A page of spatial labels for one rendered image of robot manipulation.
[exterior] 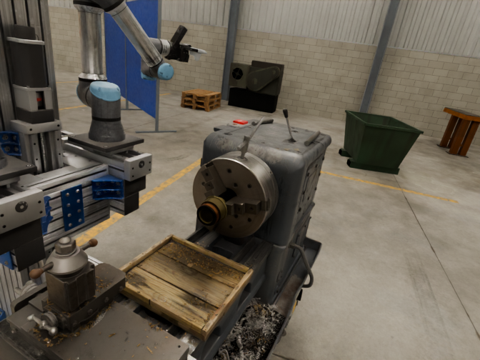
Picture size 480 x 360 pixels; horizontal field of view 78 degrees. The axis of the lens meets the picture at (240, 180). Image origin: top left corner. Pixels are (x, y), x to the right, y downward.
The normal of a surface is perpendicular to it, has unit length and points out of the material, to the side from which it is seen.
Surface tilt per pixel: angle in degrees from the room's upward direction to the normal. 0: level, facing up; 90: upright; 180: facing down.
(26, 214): 90
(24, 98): 90
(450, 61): 90
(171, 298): 0
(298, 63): 90
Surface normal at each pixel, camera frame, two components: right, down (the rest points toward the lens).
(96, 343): 0.13, -0.92
